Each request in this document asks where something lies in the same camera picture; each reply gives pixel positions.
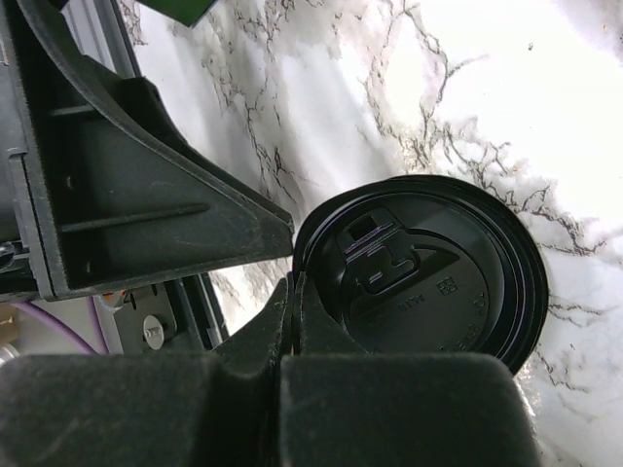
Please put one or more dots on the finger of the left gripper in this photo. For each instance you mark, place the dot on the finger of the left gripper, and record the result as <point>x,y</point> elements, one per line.
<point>104,192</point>

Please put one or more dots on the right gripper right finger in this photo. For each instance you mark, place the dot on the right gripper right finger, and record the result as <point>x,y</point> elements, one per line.
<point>341,406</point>

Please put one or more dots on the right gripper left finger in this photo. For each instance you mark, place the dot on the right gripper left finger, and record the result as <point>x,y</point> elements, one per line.
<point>167,408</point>

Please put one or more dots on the single black plastic lid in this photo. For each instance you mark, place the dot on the single black plastic lid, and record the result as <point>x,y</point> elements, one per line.
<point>405,271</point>

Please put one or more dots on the black plastic lid stack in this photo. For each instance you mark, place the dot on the black plastic lid stack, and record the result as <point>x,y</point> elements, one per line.
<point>518,314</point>

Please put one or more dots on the brown paper bag green side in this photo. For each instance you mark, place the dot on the brown paper bag green side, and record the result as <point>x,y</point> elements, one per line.
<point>186,12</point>

